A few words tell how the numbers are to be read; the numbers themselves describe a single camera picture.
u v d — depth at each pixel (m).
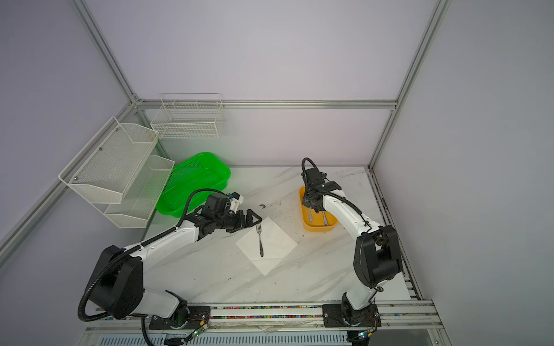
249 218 0.76
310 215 1.01
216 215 0.69
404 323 0.74
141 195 0.93
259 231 0.95
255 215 0.79
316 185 0.65
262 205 1.04
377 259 0.45
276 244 0.93
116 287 0.42
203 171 1.18
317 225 0.98
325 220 0.98
